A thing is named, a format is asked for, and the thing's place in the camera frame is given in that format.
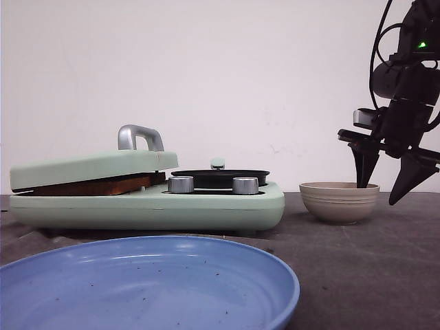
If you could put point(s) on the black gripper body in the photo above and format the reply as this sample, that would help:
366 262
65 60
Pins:
400 127

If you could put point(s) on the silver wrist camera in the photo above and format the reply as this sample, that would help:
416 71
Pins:
365 118

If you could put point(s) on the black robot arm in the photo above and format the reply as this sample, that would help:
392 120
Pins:
413 91

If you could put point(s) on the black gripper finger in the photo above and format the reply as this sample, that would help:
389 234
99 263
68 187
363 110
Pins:
416 167
366 157

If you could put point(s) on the cream ribbed bowl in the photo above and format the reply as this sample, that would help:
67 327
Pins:
339 202

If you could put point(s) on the silver left control knob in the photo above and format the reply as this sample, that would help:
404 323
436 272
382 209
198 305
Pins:
180 184

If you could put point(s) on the silver right control knob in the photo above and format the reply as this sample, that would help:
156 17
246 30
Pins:
245 185

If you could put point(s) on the silver control knob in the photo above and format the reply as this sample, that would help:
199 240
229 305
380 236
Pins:
180 184
245 185

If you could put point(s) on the white bread slice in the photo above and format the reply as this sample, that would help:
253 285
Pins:
102 187

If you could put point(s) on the blue plate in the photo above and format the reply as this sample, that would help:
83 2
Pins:
149 282

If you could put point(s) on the black frying pan green handle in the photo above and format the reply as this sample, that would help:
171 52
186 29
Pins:
220 178

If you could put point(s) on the mint green breakfast maker base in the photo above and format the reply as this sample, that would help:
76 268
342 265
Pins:
154 208

